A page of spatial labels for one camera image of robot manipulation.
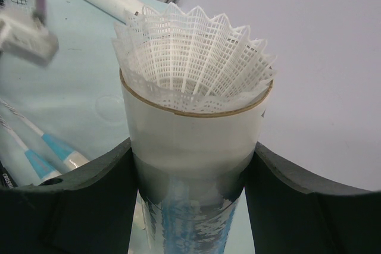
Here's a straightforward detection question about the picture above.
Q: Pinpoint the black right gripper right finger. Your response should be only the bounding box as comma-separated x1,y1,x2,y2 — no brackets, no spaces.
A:
245,143,380,253

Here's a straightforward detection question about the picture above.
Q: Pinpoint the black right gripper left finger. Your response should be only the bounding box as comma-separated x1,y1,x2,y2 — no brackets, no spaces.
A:
1,140,138,253

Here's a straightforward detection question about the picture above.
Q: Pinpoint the white shuttlecock tube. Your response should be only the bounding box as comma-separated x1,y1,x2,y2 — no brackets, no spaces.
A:
121,81,271,253

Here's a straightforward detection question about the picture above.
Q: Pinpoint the white shuttlecock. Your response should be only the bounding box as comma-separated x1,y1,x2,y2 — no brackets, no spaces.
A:
112,4,276,114

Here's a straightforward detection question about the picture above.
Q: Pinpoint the clear plastic tube lid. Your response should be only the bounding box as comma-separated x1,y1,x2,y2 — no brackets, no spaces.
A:
95,95,127,126

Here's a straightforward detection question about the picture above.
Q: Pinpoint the blue racket white grip upper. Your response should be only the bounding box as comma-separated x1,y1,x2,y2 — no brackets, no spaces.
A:
1,98,90,171

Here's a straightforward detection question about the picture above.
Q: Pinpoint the blue racket white grip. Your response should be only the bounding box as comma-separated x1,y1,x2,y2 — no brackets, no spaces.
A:
0,117,60,183
1,98,90,171

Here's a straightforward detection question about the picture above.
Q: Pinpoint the blue racket white grip lower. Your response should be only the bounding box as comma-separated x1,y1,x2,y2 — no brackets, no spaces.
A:
0,117,60,183

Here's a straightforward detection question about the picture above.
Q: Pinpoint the black racket upper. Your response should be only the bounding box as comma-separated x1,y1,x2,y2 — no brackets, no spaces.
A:
0,162,17,189

